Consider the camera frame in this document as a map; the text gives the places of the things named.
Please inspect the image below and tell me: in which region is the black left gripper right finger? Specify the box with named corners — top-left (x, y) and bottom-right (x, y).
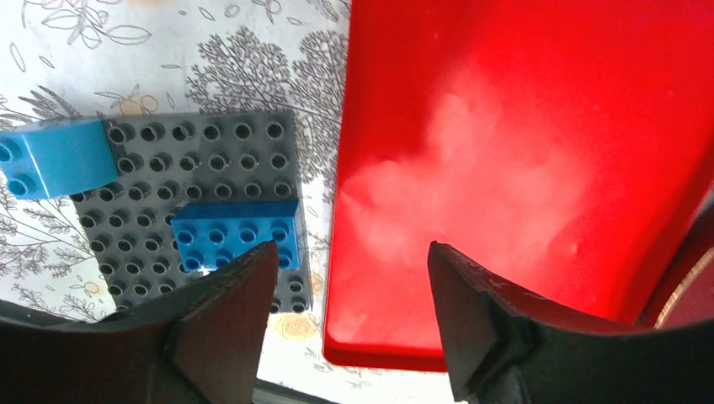
top-left (428, 242), bottom-right (713, 403)

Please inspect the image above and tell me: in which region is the grey lego baseplate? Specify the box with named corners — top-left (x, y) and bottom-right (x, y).
top-left (72, 111), bottom-right (312, 313)

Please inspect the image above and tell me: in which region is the red square box lid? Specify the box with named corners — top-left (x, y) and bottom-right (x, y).
top-left (323, 1), bottom-right (713, 371)

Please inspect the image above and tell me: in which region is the round red plate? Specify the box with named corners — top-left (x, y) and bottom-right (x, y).
top-left (637, 207), bottom-right (713, 328)

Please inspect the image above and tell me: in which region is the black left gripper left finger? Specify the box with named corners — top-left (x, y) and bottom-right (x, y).
top-left (1, 242), bottom-right (278, 403)

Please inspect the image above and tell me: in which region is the small blue lego brick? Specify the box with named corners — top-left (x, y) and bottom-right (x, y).
top-left (1, 119), bottom-right (119, 199)

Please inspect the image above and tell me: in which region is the floral table cloth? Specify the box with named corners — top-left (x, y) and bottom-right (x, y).
top-left (0, 0), bottom-right (459, 404)

